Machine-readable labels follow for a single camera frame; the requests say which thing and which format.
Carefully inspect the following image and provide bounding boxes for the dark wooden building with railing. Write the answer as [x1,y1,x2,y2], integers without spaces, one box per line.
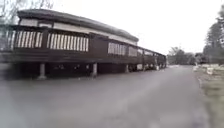
[0,8,168,81]

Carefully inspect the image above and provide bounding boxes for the grey asphalt path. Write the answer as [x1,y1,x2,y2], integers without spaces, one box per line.
[0,64,212,128]

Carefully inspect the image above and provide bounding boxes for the row of trees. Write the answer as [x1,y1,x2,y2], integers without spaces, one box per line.
[167,4,224,66]

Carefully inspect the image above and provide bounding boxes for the grass verge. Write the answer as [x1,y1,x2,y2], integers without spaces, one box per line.
[194,63,224,128]

